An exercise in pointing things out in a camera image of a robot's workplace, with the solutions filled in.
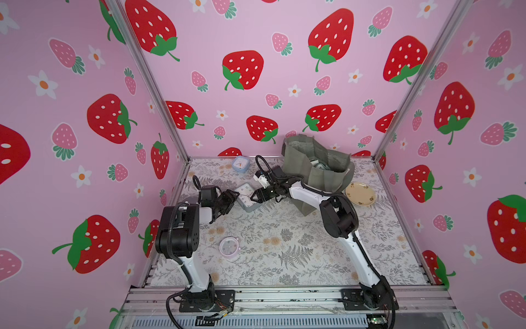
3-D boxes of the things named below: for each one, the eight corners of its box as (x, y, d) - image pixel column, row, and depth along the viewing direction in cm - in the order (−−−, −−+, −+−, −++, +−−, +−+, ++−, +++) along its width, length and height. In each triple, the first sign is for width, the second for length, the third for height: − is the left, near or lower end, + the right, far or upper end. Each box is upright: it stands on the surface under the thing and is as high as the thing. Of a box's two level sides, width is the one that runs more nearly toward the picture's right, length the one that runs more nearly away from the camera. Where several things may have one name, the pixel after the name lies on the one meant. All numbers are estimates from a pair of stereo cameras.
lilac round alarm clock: (219, 258, 86) (217, 255, 84) (222, 239, 92) (221, 236, 89) (239, 258, 86) (238, 255, 84) (241, 239, 92) (240, 236, 89)
